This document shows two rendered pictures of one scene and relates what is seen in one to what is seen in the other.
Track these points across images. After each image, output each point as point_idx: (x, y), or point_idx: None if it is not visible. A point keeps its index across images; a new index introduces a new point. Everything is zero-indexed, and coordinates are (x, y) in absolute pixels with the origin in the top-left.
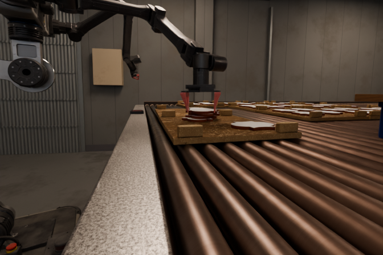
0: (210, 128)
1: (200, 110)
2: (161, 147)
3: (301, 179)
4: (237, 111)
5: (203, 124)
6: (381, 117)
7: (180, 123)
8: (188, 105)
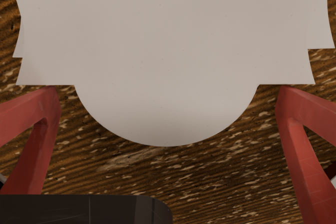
0: (226, 213)
1: (167, 109)
2: None
3: None
4: None
5: (194, 165)
6: None
7: (80, 161)
8: (22, 104)
